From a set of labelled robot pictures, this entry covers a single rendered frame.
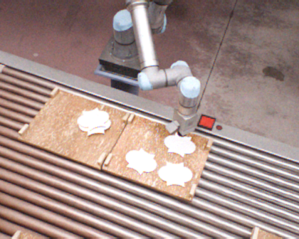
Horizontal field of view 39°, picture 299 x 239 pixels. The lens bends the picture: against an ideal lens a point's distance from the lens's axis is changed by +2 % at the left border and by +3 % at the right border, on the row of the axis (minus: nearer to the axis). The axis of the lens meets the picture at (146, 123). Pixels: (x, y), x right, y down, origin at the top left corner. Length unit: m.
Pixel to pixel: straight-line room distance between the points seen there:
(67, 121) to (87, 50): 1.88
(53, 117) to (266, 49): 2.51
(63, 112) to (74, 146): 0.22
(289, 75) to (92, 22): 1.86
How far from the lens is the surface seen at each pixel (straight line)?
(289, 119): 3.52
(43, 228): 1.75
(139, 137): 1.95
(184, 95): 1.64
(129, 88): 2.43
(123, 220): 1.74
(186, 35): 4.05
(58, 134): 1.98
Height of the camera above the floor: 2.47
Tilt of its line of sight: 50 degrees down
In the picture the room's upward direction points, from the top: 4 degrees clockwise
